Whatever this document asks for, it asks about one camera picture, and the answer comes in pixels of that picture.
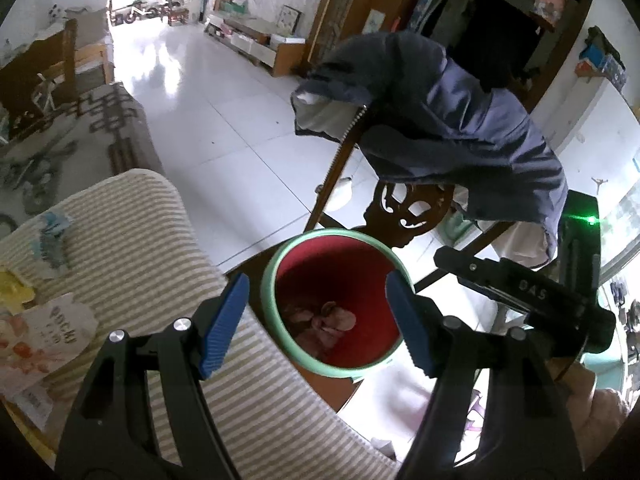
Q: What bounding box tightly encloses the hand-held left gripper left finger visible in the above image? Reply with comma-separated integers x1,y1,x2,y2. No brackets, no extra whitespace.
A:
55,272,251,480

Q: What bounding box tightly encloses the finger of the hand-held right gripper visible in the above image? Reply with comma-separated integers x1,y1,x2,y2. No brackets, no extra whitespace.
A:
434,246,506,288

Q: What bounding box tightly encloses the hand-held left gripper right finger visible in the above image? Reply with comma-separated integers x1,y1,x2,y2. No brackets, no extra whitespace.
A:
385,270,586,480

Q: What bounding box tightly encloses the green rimmed red trash bin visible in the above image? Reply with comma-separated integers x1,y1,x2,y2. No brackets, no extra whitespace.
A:
260,228,417,380

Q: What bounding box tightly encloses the pink paper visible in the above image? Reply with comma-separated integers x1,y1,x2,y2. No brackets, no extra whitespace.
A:
282,300,358,346

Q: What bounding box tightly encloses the white orange snack packet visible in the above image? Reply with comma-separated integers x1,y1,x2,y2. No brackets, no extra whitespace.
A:
0,292,98,431

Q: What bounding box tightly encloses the teal white snack packet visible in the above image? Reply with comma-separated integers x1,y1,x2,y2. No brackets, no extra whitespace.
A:
31,212,76,281

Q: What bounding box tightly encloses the person's right forearm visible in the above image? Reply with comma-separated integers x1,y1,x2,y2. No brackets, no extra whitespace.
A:
575,385,633,466

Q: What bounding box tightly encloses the person's right hand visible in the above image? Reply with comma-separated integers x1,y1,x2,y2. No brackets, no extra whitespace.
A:
560,360,601,413

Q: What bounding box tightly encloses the carved wooden chair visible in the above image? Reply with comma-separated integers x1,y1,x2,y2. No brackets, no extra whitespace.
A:
305,105,516,291

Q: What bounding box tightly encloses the striped beige tablecloth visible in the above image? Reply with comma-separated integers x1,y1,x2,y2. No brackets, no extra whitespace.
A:
0,169,401,480

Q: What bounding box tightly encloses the white plastic jug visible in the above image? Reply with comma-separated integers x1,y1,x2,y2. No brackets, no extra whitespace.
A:
315,175,356,211

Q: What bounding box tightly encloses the blue grey jacket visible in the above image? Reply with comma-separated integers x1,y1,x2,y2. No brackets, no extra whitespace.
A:
291,31,568,266

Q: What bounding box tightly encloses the yellow wrapper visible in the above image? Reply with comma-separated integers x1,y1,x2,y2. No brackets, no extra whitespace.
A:
0,267,36,316

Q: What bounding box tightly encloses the grey patterned carpet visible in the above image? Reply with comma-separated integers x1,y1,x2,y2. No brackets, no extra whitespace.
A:
0,82,163,241

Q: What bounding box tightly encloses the low white wooden cabinet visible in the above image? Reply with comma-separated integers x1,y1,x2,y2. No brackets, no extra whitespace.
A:
205,10,306,78

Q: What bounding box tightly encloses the framed floral picture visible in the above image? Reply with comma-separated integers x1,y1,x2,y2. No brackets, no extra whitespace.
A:
277,5,301,33

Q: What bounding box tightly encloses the child's white bike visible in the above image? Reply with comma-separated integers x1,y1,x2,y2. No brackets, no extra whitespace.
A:
112,2,168,26

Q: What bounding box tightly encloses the wall shelf with toys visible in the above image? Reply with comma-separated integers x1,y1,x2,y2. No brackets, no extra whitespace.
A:
575,27,628,93

